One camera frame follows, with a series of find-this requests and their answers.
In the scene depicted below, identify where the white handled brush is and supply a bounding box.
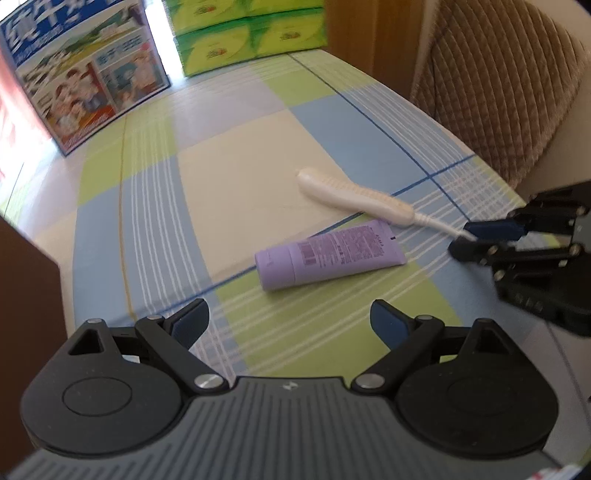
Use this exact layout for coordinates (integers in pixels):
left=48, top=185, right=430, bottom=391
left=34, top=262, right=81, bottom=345
left=297, top=168, right=476, bottom=241

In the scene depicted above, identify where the green tissue pack stack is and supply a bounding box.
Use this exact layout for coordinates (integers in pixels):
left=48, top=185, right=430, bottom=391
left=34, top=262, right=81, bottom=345
left=164, top=0, right=327, bottom=77

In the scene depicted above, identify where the purple cream tube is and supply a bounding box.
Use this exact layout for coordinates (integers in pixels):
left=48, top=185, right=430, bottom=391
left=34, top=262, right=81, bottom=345
left=254, top=220, right=407, bottom=291

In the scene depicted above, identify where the brown cardboard storage box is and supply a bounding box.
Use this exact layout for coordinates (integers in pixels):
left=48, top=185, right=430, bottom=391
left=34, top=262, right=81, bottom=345
left=1, top=220, right=66, bottom=473

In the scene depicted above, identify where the checkered tablecloth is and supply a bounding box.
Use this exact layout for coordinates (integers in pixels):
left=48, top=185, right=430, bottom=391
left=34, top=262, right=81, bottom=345
left=0, top=48, right=591, bottom=462

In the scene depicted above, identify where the brown curtain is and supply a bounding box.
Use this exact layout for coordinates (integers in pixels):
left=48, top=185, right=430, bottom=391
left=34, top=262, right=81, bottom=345
left=325, top=0, right=425, bottom=97

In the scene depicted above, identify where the blue milk carton box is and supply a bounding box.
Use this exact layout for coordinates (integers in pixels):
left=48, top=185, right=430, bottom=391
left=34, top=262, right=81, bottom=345
left=1, top=0, right=170, bottom=155

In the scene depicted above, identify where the brown quilted chair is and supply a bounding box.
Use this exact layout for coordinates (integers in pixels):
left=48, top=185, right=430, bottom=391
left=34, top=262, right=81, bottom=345
left=411, top=1, right=590, bottom=187

